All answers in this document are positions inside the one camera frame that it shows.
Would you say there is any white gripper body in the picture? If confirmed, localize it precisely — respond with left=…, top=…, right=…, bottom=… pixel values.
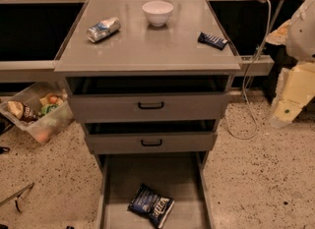
left=269, top=61, right=315, bottom=128

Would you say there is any blue chip bag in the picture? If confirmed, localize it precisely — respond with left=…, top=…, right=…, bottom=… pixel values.
left=127, top=184, right=174, bottom=229

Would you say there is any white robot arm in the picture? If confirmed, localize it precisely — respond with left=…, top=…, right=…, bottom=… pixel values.
left=267, top=0, right=315, bottom=128

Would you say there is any middle grey drawer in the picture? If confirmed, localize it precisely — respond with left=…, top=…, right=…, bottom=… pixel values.
left=86, top=120, right=218, bottom=154

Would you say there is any grey drawer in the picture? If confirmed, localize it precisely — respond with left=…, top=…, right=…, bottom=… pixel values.
left=86, top=120, right=218, bottom=154
left=67, top=75, right=229, bottom=123
left=94, top=152, right=215, bottom=229

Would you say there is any top grey drawer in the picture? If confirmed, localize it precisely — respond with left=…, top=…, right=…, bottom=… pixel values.
left=67, top=75, right=229, bottom=123

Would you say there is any bottom grey drawer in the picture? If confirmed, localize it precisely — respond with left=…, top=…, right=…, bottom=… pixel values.
left=94, top=152, right=215, bottom=229

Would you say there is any grey drawer cabinet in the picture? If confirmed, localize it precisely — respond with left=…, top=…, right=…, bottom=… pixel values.
left=53, top=0, right=242, bottom=229

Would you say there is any brown snack bag in bin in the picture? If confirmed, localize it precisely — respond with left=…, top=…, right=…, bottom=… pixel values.
left=7, top=101, right=38, bottom=123

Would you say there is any dark blue snack bar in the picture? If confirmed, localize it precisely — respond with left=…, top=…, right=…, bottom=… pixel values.
left=198, top=32, right=228, bottom=50

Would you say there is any white ceramic bowl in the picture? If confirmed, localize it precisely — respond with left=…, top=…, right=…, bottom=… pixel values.
left=142, top=1, right=173, bottom=27

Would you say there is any crushed silver blue can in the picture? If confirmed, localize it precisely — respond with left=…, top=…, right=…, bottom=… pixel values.
left=87, top=17, right=121, bottom=43

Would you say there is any red orange fruit in bin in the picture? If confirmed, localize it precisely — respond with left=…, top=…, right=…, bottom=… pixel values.
left=48, top=95, right=58, bottom=104

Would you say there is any green snack in bin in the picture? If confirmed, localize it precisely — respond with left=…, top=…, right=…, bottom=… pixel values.
left=40, top=104, right=58, bottom=115

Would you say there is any clear plastic bin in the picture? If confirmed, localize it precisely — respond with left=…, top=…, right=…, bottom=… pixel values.
left=0, top=82, right=73, bottom=144

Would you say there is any metal bar on floor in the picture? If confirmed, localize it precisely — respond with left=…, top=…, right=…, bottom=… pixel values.
left=0, top=183, right=34, bottom=213

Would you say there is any white power cable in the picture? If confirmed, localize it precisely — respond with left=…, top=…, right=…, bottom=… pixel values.
left=224, top=0, right=273, bottom=141

